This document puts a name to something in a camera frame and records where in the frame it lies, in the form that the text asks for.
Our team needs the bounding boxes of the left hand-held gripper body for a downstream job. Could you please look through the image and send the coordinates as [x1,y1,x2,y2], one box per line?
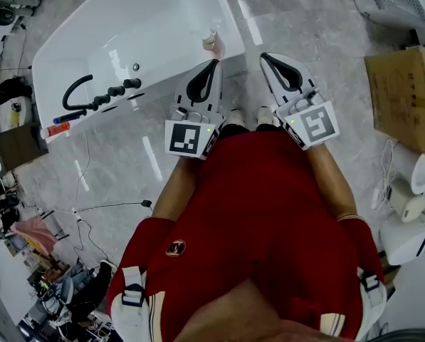
[164,98,227,161]

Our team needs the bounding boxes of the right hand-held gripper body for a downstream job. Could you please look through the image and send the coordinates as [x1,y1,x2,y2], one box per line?
[273,83,340,152]

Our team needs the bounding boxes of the pink bottle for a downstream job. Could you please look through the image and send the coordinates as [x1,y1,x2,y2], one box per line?
[201,28,226,59]

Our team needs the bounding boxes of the white bathtub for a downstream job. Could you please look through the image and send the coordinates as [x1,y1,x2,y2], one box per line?
[31,0,249,139]

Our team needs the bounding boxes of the person's left forearm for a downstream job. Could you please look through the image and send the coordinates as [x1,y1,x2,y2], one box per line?
[151,155,213,221]

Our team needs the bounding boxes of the person's right forearm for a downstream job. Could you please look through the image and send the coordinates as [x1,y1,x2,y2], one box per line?
[306,143,359,222]

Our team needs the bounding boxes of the black bathtub faucet set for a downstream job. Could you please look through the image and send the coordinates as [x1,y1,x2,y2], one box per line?
[92,78,142,112]

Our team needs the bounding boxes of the person's right white shoe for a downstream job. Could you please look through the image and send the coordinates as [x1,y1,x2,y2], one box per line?
[256,105,280,128]

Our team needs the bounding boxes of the person's white shoe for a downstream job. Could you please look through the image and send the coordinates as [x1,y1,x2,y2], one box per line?
[227,108,247,128]
[256,105,280,128]

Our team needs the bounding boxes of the person's left white shoe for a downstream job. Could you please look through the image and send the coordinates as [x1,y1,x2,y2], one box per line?
[227,108,247,128]

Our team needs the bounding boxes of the person's black shorts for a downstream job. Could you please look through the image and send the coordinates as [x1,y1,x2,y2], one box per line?
[217,123,288,140]

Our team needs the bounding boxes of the brown cardboard box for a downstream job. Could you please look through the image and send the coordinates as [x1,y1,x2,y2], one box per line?
[364,46,425,153]

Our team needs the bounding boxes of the person's red shirt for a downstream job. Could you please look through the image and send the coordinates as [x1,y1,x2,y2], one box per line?
[105,126,386,342]

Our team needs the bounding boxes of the beige plastic fixture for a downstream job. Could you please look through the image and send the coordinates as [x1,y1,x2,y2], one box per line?
[389,179,425,224]

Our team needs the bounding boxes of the blue and black pen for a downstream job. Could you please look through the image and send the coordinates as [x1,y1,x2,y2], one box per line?
[53,110,89,125]

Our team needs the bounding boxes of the orange and white tube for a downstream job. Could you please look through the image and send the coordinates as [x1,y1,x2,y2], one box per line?
[40,121,71,140]

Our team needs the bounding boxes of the white toilet tank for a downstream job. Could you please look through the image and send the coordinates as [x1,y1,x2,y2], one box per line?
[378,212,425,266]

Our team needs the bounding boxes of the dark brown board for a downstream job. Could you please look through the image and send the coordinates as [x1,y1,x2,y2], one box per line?
[0,123,50,173]

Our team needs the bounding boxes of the pink cloth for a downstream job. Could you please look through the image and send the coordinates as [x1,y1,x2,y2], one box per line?
[11,214,59,255]

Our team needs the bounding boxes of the pile of clothes and shoes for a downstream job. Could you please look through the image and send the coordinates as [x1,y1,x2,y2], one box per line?
[33,259,117,342]

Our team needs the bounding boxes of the black cable with plug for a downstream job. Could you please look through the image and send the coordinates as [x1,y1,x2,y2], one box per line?
[53,199,153,263]

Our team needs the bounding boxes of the white cable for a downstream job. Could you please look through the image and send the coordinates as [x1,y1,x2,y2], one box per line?
[371,138,397,212]

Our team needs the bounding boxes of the white left harness strap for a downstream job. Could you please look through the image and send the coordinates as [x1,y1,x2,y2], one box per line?
[110,264,157,342]

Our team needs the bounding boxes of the white harness strap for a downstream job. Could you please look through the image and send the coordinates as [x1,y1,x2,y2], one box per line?
[355,266,388,338]
[110,264,157,342]

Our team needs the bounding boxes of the white right harness strap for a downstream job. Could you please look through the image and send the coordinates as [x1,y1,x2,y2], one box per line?
[355,266,388,338]

